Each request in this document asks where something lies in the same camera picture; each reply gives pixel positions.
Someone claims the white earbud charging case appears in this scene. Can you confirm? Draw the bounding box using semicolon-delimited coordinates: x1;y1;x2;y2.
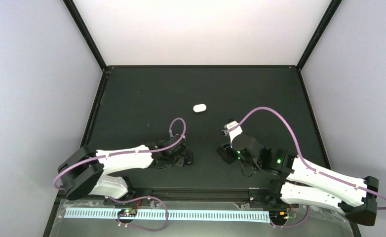
193;104;207;113

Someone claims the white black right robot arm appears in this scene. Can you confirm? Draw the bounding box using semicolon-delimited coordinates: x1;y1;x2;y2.
216;134;379;226

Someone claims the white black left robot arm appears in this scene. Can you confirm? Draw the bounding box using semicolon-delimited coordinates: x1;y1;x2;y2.
55;135;193;200

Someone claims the small circuit board left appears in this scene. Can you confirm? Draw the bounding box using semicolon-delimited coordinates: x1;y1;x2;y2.
117;209;138;219

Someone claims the small circuit board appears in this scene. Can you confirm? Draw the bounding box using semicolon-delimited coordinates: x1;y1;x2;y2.
117;209;138;219
269;211;297;220

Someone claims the small circuit board right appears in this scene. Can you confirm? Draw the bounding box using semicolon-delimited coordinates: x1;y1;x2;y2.
269;211;297;220

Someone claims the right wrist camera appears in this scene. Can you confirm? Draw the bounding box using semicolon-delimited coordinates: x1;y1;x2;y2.
222;120;243;148

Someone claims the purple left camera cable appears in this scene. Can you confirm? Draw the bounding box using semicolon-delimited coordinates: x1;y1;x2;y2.
53;118;187;191

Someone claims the purple camera cable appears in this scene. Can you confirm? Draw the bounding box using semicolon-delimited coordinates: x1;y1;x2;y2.
53;118;187;191
226;106;386;211

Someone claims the black front rail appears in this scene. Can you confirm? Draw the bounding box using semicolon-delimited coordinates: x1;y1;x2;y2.
119;187;269;202

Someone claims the white slotted cable duct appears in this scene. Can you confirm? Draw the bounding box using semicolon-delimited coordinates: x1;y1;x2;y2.
62;207;270;223

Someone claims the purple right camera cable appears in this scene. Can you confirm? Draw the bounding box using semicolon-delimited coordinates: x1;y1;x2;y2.
226;106;386;211

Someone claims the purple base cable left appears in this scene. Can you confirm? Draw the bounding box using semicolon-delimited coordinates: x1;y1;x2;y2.
108;196;169;232

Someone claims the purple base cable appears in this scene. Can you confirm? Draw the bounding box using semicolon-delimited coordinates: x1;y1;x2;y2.
108;196;169;232
270;204;310;229

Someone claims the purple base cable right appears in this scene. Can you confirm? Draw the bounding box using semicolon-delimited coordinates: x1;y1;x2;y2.
270;204;310;229

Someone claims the black vertical frame post right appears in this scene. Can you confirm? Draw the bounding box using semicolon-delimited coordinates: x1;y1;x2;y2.
296;0;342;72

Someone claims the black vertical frame post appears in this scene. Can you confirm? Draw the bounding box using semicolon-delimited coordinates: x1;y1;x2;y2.
63;0;107;71
296;0;342;72

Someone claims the black vertical frame post left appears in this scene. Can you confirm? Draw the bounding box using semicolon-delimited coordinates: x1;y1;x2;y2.
63;0;107;71

